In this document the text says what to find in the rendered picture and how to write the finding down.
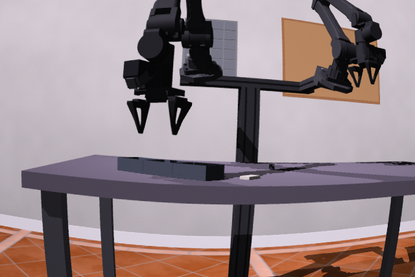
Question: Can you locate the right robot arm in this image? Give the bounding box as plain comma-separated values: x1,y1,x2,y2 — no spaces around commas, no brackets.
123,0,219,89

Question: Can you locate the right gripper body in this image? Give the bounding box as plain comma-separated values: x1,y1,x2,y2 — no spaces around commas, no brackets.
132,76,187,103

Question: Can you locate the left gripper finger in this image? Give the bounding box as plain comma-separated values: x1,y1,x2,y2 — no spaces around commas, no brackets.
365,61,381,84
348,67,363,88

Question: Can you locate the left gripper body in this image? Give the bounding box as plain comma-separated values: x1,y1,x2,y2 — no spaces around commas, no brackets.
350,42,377,69

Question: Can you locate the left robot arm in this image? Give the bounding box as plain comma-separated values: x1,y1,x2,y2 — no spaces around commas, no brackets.
311,0,386,87

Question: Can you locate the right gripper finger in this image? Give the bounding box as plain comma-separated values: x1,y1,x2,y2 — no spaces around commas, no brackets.
127,101,150,134
168,99,192,135

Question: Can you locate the dark grey three-compartment bin rack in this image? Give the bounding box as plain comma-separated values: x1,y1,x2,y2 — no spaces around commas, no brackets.
117,157,224,181

